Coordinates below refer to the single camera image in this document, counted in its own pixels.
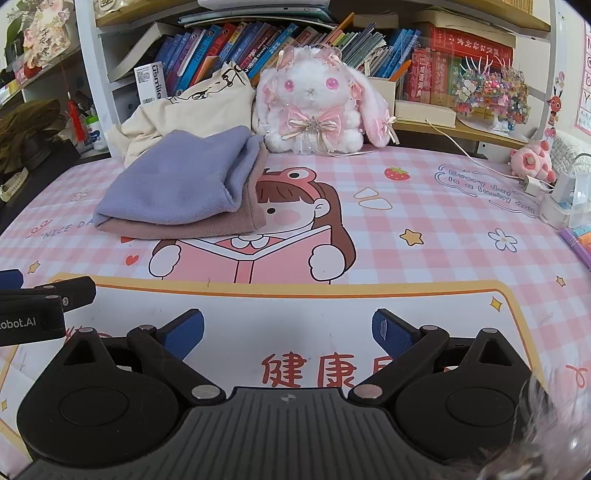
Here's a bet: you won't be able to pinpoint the brown cloth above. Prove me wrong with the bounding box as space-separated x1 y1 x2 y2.
0 98 71 175

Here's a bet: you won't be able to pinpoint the row of red books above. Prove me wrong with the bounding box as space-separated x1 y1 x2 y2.
406 23 517 107

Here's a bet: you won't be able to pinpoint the white wooden bookshelf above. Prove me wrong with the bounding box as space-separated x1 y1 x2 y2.
74 0 555 160

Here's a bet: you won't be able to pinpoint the pink checkered printed desk mat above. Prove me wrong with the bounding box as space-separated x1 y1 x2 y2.
0 143 591 469

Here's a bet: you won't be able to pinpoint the colourful bead tree ornament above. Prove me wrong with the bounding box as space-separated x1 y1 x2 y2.
451 58 532 136

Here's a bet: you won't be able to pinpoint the pastel highlighter pens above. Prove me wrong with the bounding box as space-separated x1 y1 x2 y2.
558 224 591 271

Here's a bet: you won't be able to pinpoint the pink flower decoration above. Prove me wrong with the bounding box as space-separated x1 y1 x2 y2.
6 0 74 71

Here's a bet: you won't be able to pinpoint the white wristwatch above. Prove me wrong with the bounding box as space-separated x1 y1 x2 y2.
0 167 29 202

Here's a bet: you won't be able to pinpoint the thin white cable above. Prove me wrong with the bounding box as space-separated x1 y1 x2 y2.
425 117 529 178

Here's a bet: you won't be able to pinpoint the white crochet cover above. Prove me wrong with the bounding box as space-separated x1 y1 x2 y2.
549 129 591 178

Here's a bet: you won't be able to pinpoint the cream canvas bag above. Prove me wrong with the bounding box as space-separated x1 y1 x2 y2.
105 62 257 168

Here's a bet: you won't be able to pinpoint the white pink bunny plush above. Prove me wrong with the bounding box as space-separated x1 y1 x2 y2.
252 45 400 156

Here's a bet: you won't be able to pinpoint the fuzzy grey sleeve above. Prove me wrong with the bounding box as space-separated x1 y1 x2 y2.
475 373 591 480

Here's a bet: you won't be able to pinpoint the red tassel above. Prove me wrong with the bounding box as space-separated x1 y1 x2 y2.
66 91 89 145

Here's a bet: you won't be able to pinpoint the pink pig toy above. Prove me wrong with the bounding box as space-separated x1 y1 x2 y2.
509 140 558 184

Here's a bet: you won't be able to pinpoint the white printed carton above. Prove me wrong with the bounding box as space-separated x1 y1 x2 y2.
134 63 163 105

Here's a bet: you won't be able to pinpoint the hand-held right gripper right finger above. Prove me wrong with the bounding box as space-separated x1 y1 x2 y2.
348 308 533 403

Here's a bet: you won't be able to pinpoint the white blue label container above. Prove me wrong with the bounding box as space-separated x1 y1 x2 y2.
84 115 110 153

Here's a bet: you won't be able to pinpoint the row of colourful books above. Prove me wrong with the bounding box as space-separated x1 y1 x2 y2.
108 16 422 100

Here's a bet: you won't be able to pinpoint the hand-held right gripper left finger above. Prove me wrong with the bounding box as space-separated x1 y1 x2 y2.
54 308 227 405

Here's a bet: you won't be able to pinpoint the purple and brown sweater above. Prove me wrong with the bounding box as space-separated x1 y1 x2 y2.
93 126 271 241

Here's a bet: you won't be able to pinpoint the pink chart wall poster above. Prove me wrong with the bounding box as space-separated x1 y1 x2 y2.
574 44 591 138

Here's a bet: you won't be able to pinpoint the cream flat box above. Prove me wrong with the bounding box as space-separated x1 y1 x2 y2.
394 98 459 128

